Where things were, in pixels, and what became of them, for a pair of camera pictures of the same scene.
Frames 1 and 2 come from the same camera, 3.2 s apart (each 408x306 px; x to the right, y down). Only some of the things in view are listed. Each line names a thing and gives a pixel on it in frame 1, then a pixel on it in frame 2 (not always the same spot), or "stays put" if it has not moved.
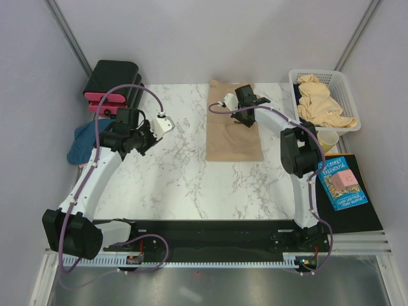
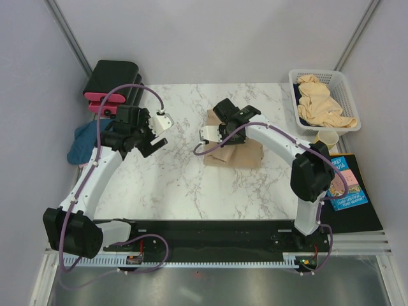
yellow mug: [327, 139] stays put
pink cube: [344, 180] stays put
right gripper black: [248, 123] to [240, 140]
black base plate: [221, 238] stays put
